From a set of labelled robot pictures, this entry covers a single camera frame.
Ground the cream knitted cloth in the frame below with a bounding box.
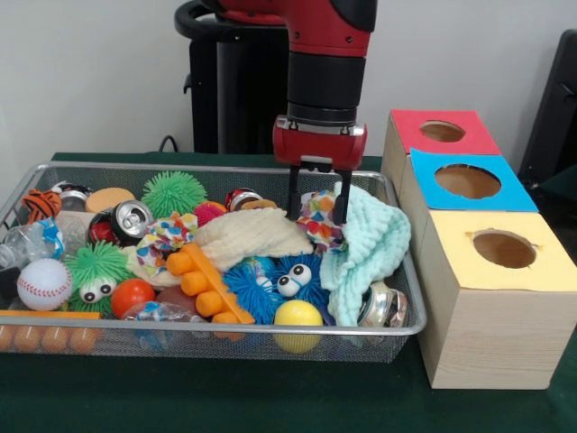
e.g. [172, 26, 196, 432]
[193, 207, 315, 272]

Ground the green spiky toy with eyes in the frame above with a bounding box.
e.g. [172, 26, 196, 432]
[62, 240, 136, 317]

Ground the dark green tablecloth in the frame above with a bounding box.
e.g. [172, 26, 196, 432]
[538, 164, 577, 199]
[0, 152, 577, 433]

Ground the black upright panel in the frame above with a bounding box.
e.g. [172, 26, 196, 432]
[517, 29, 577, 181]

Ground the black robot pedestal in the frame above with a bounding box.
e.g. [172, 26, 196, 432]
[174, 0, 290, 155]

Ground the mint green knitted cloth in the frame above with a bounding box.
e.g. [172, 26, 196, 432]
[319, 182, 412, 327]

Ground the shallow clear mesh bin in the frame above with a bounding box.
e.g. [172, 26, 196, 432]
[0, 161, 428, 364]

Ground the polka dot cloth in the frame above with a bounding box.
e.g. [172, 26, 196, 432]
[295, 189, 348, 253]

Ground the orange ball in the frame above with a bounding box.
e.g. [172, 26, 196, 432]
[111, 278, 157, 319]

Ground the long orange toy block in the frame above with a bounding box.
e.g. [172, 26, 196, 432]
[166, 243, 256, 326]

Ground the wooden box with three holes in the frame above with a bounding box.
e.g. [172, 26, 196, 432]
[380, 109, 577, 390]

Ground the blue spiky toy with eyes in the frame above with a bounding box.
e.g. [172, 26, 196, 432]
[223, 256, 324, 326]

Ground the yellow ball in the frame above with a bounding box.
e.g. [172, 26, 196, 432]
[273, 299, 325, 354]

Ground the white baseball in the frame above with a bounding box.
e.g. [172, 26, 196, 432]
[16, 258, 73, 311]

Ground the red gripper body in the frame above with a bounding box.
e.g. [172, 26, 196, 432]
[271, 125, 369, 176]

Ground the green spiky ball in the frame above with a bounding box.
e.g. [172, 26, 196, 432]
[140, 170, 208, 218]

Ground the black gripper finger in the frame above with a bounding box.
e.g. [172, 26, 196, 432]
[286, 164, 301, 221]
[332, 170, 353, 226]

